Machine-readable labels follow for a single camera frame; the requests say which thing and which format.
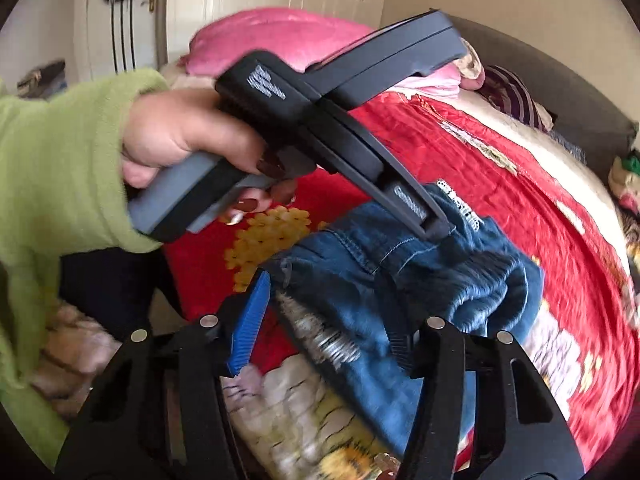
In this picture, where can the beige floor mat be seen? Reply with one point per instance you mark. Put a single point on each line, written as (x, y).
(75, 355)

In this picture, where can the grey bed headboard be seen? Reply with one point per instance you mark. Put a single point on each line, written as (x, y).
(575, 90)

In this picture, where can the person's left hand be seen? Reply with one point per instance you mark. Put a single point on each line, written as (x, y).
(170, 130)

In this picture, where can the grey-blue patterned cloth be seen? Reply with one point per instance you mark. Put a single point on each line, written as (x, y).
(567, 145)

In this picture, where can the blue pants with patterned lining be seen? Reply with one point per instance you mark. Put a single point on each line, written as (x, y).
(360, 260)

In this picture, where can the pile of folded clothes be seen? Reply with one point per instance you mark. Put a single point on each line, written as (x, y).
(627, 175)

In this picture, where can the red floral blanket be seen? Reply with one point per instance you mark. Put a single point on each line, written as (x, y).
(525, 200)

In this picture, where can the person's dark trousers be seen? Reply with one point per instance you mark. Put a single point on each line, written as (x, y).
(110, 290)

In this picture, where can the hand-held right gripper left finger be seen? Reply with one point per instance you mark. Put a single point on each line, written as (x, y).
(250, 320)

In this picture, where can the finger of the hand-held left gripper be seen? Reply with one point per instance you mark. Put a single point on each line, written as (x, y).
(410, 200)
(400, 65)

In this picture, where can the pink quilt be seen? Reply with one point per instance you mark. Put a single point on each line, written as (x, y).
(280, 35)

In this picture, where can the person's left forearm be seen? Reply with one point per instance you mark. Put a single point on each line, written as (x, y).
(50, 170)

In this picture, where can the dark handbag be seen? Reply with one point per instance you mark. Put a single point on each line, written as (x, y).
(42, 79)

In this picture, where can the white door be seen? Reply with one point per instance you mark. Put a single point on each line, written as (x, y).
(145, 35)

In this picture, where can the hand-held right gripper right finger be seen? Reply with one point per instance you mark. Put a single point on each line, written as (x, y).
(435, 360)

